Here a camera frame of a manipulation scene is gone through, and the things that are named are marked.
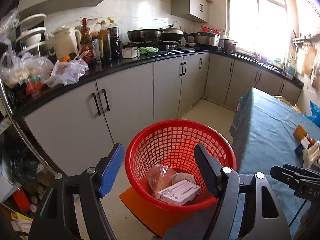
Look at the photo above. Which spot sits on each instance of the brown oil bottle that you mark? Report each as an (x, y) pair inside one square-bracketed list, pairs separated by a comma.
[(104, 43)]

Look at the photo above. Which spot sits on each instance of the orange stool under basket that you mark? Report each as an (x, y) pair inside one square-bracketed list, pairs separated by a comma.
[(154, 218)]

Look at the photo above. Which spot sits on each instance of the white electric kettle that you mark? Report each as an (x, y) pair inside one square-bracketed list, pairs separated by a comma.
[(66, 41)]

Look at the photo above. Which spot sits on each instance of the red plastic mesh basket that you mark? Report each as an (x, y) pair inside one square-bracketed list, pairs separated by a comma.
[(171, 143)]

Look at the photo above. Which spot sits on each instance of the white plastic bag on counter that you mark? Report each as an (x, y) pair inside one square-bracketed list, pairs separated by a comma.
[(65, 73)]

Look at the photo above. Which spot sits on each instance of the blue white medicine box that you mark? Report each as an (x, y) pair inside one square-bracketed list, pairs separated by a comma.
[(179, 193)]

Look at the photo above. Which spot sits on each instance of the clear plastic bag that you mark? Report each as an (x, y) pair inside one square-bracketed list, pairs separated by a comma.
[(160, 177)]

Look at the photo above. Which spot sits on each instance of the black wok with handle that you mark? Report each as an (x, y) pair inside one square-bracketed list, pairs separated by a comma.
[(171, 34)]

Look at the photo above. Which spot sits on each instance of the red label sauce bottle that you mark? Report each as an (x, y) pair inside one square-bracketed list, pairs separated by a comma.
[(86, 43)]

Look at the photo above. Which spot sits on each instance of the white dish rack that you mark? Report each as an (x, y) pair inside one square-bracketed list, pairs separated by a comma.
[(30, 36)]

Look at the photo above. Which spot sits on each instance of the dark small pot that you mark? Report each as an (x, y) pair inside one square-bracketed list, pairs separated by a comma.
[(230, 45)]

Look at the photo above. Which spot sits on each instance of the dark soy sauce bottle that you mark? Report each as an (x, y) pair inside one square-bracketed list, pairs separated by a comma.
[(114, 39)]

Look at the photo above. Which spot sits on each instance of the yellow square paper cup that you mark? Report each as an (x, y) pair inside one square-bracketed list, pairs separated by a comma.
[(300, 133)]

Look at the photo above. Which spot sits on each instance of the blue plastic bag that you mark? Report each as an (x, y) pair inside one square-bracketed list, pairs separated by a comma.
[(315, 114)]

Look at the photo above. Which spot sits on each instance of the beige paper pouch red sticker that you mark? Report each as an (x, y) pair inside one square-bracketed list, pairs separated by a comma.
[(311, 156)]

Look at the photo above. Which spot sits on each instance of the silver rice cooker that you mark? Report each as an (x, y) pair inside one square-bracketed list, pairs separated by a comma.
[(205, 38)]

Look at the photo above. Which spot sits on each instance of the green cloth on counter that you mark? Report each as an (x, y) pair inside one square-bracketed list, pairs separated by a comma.
[(147, 50)]

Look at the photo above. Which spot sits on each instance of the blue table cloth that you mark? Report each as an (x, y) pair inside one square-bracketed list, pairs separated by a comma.
[(262, 132)]

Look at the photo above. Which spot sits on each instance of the dark frying pan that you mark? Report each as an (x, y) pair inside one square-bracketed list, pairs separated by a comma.
[(143, 35)]

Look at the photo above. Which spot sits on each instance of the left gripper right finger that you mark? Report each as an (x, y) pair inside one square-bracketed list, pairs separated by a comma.
[(247, 202)]

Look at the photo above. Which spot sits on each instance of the small red wrapper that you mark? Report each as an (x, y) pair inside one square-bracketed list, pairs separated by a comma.
[(311, 141)]

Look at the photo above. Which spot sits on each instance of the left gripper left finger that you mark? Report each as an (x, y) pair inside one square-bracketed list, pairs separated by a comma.
[(56, 216)]

